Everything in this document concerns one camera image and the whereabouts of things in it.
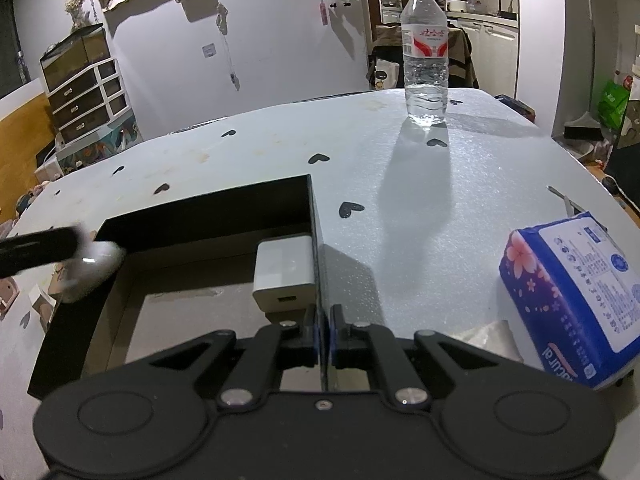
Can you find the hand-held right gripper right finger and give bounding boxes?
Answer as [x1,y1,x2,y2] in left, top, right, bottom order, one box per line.
[327,304,522,409]

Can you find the black box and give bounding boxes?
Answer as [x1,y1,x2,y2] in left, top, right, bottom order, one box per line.
[27,174,332,402]

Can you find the white kitchen cabinet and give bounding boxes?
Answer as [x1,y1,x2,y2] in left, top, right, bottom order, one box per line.
[447,14,520,102]

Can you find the clear plastic wrapper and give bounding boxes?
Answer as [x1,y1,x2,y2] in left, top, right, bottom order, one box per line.
[450,319,524,362]

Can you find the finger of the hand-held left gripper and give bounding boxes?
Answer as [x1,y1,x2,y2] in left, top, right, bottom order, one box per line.
[0,226,85,279]

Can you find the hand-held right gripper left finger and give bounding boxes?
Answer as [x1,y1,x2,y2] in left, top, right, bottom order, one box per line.
[147,304,321,409]

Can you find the green plastic bag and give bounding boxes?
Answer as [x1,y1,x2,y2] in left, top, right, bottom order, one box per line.
[597,79,632,132]

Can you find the glass fish tank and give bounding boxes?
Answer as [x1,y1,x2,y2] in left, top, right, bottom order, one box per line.
[39,22,111,94]

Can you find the white ridged round cap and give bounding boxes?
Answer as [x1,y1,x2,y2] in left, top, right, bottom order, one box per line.
[61,240,125,304]

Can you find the chair with dark jacket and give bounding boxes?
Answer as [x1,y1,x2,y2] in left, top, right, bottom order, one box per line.
[366,24,480,94]

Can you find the heart print table cover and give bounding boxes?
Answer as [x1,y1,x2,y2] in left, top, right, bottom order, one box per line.
[0,87,640,480]

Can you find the white drawer cabinet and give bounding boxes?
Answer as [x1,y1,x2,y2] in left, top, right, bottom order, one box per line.
[44,57,130,144]

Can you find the dried flower bunch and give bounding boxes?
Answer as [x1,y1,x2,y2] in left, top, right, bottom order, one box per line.
[64,0,89,32]

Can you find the colourful patterned storage box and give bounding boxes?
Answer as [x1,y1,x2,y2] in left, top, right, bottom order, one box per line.
[56,119,145,173]

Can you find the thin metal tool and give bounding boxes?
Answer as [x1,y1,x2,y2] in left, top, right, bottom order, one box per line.
[547,185,597,217]

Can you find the blue tissue pack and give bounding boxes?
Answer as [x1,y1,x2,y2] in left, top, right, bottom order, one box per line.
[498,211,640,391]

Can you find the clear water bottle red label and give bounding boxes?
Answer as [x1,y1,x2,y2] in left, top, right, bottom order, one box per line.
[400,0,450,126]

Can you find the white power adapter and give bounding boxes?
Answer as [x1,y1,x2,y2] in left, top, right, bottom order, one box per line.
[252,237,319,314]

